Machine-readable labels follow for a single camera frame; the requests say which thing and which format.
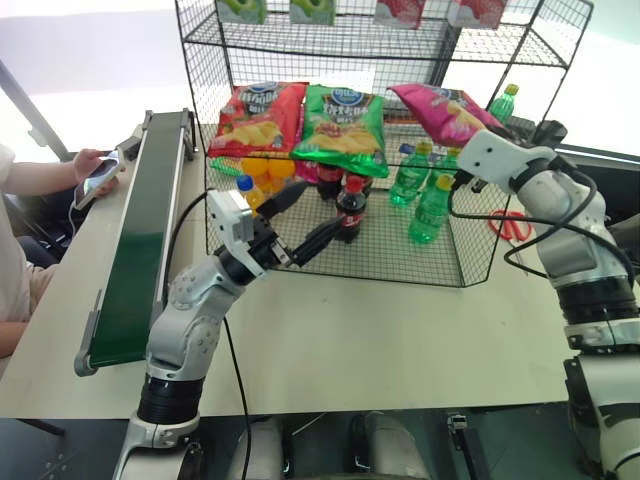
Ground red chips bag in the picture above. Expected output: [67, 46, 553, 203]
[207, 80, 307, 160]

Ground person's bare hand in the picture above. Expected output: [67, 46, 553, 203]
[72, 148, 115, 187]

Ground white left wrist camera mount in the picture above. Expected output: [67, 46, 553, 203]
[206, 188, 267, 277]

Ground pink chips bag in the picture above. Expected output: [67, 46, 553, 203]
[294, 160, 321, 184]
[387, 83, 507, 148]

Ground grey metal post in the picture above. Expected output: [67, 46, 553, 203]
[0, 58, 69, 159]

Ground green drink carton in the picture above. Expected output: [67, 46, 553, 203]
[217, 0, 268, 26]
[289, 0, 336, 27]

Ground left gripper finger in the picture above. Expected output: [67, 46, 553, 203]
[256, 180, 308, 222]
[291, 215, 348, 267]

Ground grey rounded shape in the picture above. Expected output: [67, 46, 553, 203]
[361, 410, 432, 480]

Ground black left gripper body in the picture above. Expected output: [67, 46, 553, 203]
[247, 215, 297, 272]

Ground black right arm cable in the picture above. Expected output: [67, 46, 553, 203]
[448, 155, 637, 282]

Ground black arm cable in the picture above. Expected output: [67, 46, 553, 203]
[448, 155, 637, 282]
[162, 188, 252, 480]

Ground black perforated plate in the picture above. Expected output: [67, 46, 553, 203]
[0, 417, 132, 480]

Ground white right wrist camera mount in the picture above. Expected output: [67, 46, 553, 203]
[456, 128, 559, 194]

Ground black strap with buckle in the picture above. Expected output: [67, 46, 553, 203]
[444, 411, 482, 480]

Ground red handled scissors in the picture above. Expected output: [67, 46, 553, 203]
[488, 208, 537, 244]

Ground orange soda bottle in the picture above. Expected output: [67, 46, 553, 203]
[267, 157, 296, 181]
[234, 174, 266, 214]
[240, 157, 269, 182]
[259, 177, 287, 199]

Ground green conveyor belt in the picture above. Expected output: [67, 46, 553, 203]
[73, 108, 199, 378]

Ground green chips bag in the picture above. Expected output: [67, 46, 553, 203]
[290, 84, 391, 180]
[208, 156, 247, 178]

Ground green soda bottle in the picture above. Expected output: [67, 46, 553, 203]
[388, 141, 434, 209]
[431, 146, 462, 190]
[408, 173, 455, 246]
[487, 83, 522, 122]

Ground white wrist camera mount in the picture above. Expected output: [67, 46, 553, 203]
[456, 128, 559, 194]
[206, 188, 267, 277]

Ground red drink carton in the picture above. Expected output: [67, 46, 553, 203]
[446, 0, 507, 30]
[374, 0, 426, 30]

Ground person in white shirt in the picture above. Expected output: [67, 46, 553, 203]
[0, 143, 57, 372]

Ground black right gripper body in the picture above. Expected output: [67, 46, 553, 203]
[452, 168, 494, 196]

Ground black device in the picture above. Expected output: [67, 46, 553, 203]
[507, 117, 569, 149]

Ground black wire rack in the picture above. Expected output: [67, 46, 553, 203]
[174, 0, 594, 289]

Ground white smartphone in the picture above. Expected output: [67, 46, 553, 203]
[73, 149, 126, 212]

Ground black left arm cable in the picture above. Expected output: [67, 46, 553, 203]
[162, 188, 252, 480]

